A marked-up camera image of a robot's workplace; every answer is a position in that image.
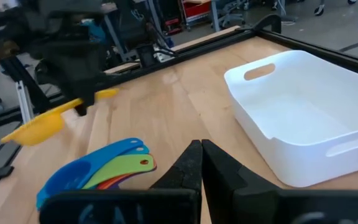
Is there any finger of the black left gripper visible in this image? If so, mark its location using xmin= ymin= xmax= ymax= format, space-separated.
xmin=71 ymin=76 xmax=98 ymax=118

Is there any dark blue measuring cup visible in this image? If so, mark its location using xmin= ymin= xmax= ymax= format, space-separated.
xmin=35 ymin=137 xmax=145 ymax=211

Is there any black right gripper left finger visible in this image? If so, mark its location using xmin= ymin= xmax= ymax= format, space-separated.
xmin=39 ymin=139 xmax=203 ymax=224

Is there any white plastic basket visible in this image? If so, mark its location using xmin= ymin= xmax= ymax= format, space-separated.
xmin=223 ymin=49 xmax=358 ymax=189

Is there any metal rack with red bins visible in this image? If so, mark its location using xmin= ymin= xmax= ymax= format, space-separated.
xmin=181 ymin=0 xmax=213 ymax=23

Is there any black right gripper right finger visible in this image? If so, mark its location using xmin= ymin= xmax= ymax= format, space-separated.
xmin=201 ymin=138 xmax=358 ymax=224

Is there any silver aluminium bracket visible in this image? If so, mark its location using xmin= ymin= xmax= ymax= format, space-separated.
xmin=15 ymin=80 xmax=36 ymax=124

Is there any orange measuring cup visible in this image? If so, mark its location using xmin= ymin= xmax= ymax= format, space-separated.
xmin=96 ymin=173 xmax=137 ymax=191

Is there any purple measuring cup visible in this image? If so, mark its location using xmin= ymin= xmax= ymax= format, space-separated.
xmin=105 ymin=180 xmax=131 ymax=191

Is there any grey table on casters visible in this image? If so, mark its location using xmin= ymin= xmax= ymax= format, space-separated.
xmin=313 ymin=0 xmax=357 ymax=17

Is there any office chair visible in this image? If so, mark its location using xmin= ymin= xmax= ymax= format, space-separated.
xmin=218 ymin=0 xmax=249 ymax=28

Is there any teal equipment cart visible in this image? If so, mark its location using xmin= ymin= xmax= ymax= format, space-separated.
xmin=81 ymin=17 xmax=106 ymax=43

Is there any yellow measuring cup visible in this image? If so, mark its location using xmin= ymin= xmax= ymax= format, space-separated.
xmin=0 ymin=88 xmax=120 ymax=147

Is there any black aluminium table frame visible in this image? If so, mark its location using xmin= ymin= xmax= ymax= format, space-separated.
xmin=0 ymin=13 xmax=358 ymax=194

